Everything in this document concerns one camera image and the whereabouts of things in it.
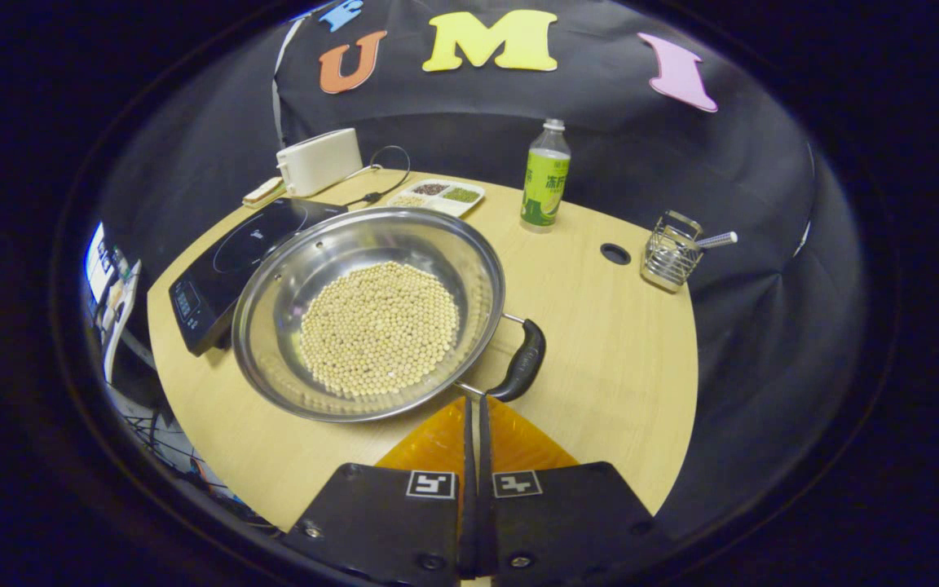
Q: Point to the lit computer screen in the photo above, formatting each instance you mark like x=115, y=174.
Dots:
x=99, y=265

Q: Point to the dark red bean portion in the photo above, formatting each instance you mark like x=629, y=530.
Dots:
x=430, y=189

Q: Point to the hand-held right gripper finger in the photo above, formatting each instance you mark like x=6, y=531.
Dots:
x=486, y=522
x=469, y=522

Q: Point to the stainless steel pot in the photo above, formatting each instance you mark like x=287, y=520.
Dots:
x=290, y=285

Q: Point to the black table grommet hole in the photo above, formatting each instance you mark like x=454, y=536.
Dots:
x=615, y=253

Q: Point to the metal utensil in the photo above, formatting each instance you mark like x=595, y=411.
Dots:
x=718, y=239

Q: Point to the sandwich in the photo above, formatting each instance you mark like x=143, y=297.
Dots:
x=262, y=189

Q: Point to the green mung bean portion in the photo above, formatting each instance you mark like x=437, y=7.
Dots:
x=461, y=195

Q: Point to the small soybean portion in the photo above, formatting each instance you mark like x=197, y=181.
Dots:
x=409, y=200

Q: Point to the white divided dish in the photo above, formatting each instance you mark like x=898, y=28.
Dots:
x=476, y=192

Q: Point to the black induction cooktop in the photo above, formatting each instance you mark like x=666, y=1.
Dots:
x=217, y=277

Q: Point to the white toaster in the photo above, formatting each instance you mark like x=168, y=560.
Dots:
x=319, y=161

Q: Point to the large soybean heap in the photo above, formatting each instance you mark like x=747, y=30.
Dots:
x=380, y=330

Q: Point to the black backdrop cloth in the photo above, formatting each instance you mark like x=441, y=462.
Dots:
x=453, y=122

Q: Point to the small white plate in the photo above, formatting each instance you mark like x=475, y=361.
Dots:
x=264, y=198

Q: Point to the green drink bottle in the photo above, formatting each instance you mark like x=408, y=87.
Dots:
x=545, y=187

